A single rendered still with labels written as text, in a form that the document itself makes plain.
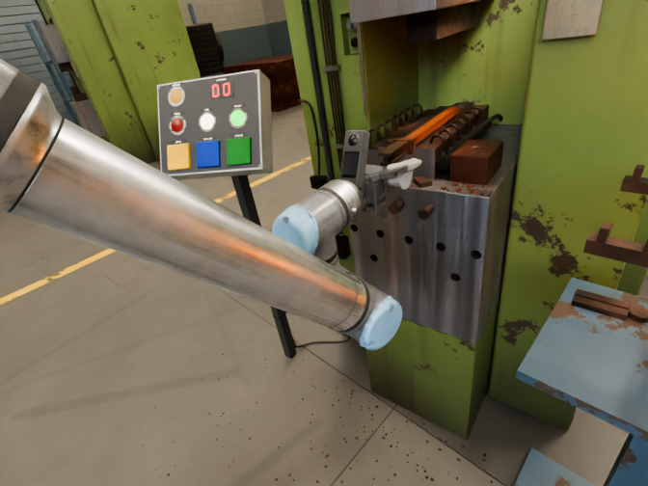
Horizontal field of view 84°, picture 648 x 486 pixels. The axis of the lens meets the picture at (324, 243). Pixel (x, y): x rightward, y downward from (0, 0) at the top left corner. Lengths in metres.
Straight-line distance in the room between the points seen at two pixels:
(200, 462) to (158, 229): 1.32
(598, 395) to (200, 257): 0.61
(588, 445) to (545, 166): 0.95
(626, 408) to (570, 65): 0.64
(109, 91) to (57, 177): 5.24
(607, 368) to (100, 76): 5.44
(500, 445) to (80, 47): 5.41
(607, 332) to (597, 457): 0.80
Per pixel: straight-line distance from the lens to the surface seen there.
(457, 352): 1.16
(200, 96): 1.20
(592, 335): 0.81
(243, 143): 1.09
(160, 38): 5.64
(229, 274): 0.40
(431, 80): 1.41
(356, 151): 0.74
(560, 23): 0.93
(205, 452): 1.61
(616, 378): 0.75
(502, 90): 1.34
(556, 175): 1.02
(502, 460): 1.48
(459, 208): 0.88
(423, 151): 0.92
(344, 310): 0.52
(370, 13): 0.93
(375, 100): 1.17
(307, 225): 0.59
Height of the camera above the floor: 1.28
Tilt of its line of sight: 31 degrees down
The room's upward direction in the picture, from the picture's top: 10 degrees counter-clockwise
